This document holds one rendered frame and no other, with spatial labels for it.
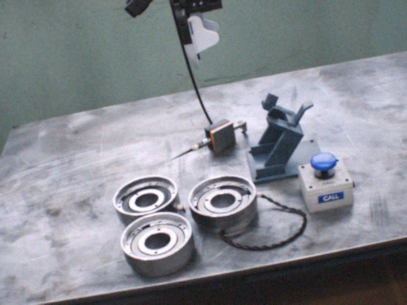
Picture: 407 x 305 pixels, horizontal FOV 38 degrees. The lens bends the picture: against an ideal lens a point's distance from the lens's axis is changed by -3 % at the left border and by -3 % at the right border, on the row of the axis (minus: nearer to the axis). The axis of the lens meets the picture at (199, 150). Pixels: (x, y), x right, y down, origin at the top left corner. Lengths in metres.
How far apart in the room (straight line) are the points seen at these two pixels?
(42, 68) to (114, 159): 1.49
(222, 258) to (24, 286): 0.30
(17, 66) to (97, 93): 0.36
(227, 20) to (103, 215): 1.61
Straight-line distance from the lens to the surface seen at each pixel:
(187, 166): 1.08
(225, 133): 1.10
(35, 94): 2.66
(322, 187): 0.90
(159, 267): 0.85
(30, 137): 1.34
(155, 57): 2.55
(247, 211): 0.90
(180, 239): 0.88
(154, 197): 0.99
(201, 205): 0.93
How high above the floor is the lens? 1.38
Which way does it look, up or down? 31 degrees down
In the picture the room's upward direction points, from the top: 12 degrees counter-clockwise
